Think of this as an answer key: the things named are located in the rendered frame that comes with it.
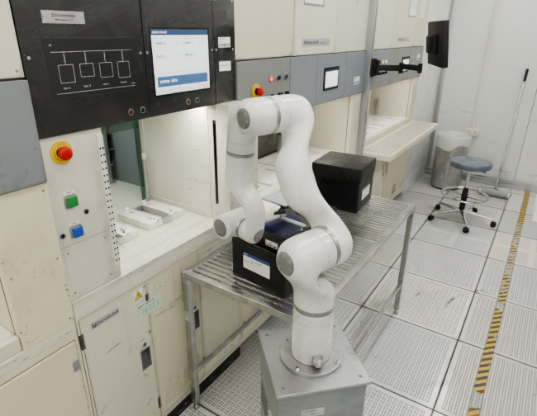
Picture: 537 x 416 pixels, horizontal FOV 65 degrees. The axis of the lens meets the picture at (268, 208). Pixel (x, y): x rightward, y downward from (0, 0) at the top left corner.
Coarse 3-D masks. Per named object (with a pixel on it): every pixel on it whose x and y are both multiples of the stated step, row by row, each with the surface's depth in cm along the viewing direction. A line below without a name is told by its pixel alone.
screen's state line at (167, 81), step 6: (162, 78) 145; (168, 78) 148; (174, 78) 150; (180, 78) 152; (186, 78) 155; (192, 78) 158; (198, 78) 160; (204, 78) 163; (162, 84) 146; (168, 84) 148; (174, 84) 151; (180, 84) 153
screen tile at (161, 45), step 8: (160, 40) 141; (168, 40) 144; (160, 48) 142; (168, 48) 144; (176, 48) 148; (176, 56) 148; (160, 64) 143; (168, 64) 146; (176, 64) 149; (160, 72) 144; (168, 72) 147
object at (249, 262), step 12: (240, 240) 164; (240, 252) 166; (252, 252) 161; (264, 252) 156; (240, 264) 168; (252, 264) 163; (264, 264) 158; (276, 264) 154; (240, 276) 170; (252, 276) 165; (264, 276) 160; (276, 276) 156; (264, 288) 162; (276, 288) 158; (288, 288) 158
